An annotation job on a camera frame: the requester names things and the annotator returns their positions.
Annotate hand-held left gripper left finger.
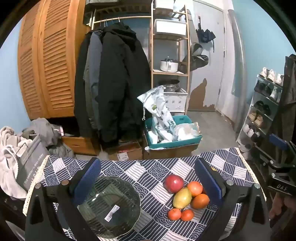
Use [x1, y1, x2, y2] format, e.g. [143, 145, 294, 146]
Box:
[24, 157, 102, 241]

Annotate white cooking pot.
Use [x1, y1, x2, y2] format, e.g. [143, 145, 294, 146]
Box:
[159, 58, 179, 72]

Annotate grey printed tote bag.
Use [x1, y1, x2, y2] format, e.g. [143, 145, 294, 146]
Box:
[15, 134, 50, 192]

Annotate large cardboard box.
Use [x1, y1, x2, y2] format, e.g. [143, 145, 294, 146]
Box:
[142, 132, 200, 160]

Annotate yellow mango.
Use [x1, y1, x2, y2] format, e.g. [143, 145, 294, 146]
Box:
[173, 188, 193, 209]

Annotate wooden slatted shelf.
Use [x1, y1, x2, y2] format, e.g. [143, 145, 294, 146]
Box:
[88, 5, 153, 24]

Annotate clear plastic bag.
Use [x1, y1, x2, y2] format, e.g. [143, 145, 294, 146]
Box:
[172, 122, 200, 141]

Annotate white patterned storage basket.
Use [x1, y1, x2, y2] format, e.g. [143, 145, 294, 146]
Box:
[163, 89, 188, 112]

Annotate wooden shelf rack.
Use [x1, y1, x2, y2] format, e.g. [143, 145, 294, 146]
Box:
[150, 0, 191, 116]

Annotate metal shoe rack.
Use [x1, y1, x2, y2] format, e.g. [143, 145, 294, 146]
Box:
[236, 67, 285, 158]

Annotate wooden drawer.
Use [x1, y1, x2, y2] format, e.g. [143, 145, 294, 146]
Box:
[60, 134, 100, 156]

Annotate white door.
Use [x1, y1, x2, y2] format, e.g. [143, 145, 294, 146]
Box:
[187, 0, 226, 112]

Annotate blue white patterned tablecloth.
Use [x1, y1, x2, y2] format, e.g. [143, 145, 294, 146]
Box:
[23, 148, 260, 241]

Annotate white cloth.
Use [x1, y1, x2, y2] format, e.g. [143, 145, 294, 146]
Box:
[0, 126, 30, 198]

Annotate small tangerine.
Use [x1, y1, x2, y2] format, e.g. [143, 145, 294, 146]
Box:
[180, 209, 195, 222]
[167, 208, 183, 221]

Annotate wooden louvered wardrobe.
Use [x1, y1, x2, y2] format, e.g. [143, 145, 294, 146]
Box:
[17, 0, 93, 120]

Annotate small labelled cardboard box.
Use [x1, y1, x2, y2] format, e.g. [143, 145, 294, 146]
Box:
[106, 140, 143, 161]

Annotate clear glass bowl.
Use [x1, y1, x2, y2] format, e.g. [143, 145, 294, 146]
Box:
[77, 176, 141, 239]

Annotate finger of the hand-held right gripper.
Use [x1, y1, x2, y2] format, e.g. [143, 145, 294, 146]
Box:
[251, 145, 285, 172]
[269, 133, 296, 161]

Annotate red apple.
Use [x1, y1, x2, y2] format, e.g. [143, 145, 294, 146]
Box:
[164, 175, 185, 194]

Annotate black hooded coat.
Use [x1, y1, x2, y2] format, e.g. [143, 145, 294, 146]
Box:
[98, 23, 152, 149]

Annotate large orange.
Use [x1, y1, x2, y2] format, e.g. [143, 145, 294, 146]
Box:
[191, 193, 210, 210]
[187, 181, 203, 197]

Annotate dark hanging garment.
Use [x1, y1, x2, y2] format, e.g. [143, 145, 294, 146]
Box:
[276, 54, 296, 149]

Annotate person's right hand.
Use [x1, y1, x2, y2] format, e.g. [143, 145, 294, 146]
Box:
[269, 193, 287, 217]

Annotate wide white storage bin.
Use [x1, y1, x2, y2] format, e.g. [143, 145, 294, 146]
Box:
[154, 19, 188, 36]

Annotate dark blue umbrella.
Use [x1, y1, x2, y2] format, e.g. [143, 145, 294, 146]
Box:
[195, 16, 216, 52]

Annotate teal plastic basket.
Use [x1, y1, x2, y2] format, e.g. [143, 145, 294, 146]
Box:
[144, 115, 202, 149]

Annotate small white storage container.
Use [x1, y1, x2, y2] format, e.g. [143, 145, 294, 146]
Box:
[154, 0, 174, 14]

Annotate wooden clothes rail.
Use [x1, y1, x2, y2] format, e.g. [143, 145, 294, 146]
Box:
[91, 16, 153, 30]

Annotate black jacket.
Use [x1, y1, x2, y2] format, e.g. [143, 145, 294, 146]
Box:
[73, 31, 93, 137]

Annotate white printed plastic bag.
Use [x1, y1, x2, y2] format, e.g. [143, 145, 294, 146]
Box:
[137, 85, 176, 143]

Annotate grey jacket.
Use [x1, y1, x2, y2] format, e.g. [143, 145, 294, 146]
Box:
[84, 30, 103, 130]

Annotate steel pot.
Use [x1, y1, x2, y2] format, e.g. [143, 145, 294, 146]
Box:
[158, 79, 181, 93]

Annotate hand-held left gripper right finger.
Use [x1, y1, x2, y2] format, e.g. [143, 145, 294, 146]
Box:
[194, 158, 271, 241]

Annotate silver metal pipe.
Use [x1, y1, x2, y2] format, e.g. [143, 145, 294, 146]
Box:
[228, 9, 245, 133]

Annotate group of shoes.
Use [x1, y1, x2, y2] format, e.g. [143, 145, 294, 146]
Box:
[240, 67, 284, 151]

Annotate dark hanging bag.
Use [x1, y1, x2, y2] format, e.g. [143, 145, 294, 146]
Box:
[181, 43, 209, 70]

